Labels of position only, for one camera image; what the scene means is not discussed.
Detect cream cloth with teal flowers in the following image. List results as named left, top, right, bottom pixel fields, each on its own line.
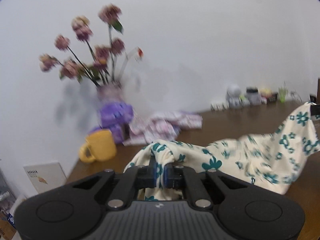
left=125, top=102, right=319, bottom=201

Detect pink patterned folded garment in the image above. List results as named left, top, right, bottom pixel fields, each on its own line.
left=123, top=111, right=203, bottom=146

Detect yellow ceramic mug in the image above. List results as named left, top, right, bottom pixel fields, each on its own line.
left=79, top=129, right=117, bottom=163

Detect purple wrapped flower vase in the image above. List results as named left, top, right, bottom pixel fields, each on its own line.
left=88, top=82, right=134, bottom=144

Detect white letter blocks ornament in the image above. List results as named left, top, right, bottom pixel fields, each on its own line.
left=210, top=102, right=229, bottom=111

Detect white round robot toy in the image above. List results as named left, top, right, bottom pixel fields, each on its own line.
left=226, top=85, right=242, bottom=109

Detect pink artificial flower bouquet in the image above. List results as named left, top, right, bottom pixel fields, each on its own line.
left=39, top=4, right=144, bottom=88

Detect yellow snack packet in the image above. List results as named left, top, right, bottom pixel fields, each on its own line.
left=259, top=88, right=273, bottom=98

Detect green plastic cup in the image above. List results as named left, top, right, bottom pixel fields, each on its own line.
left=278, top=81, right=288, bottom=103

